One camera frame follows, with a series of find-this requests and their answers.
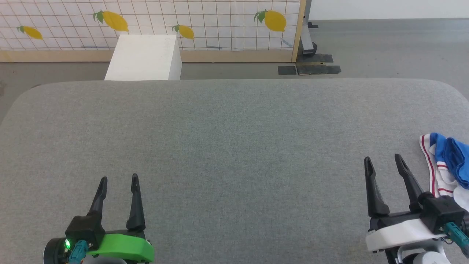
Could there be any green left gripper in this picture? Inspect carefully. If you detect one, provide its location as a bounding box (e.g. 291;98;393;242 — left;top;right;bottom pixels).
43;173;155;264

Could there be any blue white polo shirt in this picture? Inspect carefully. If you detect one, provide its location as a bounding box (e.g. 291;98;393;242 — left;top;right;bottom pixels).
419;132;469;214

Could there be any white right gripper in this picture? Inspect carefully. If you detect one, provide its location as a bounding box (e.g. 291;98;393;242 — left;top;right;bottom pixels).
363;154;469;254

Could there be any lemon print grid panel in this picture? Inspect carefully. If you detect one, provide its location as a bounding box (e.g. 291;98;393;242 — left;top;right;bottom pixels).
0;0;308;63

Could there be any black stand base plate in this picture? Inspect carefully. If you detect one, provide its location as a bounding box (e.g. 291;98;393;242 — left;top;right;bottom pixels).
295;54;341;76

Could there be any white rectangular box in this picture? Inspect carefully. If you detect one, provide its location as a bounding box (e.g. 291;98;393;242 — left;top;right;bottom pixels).
104;34;183;81

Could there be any grey metal stand leg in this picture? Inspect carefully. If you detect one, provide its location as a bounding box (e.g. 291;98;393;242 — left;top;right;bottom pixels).
300;0;318;56

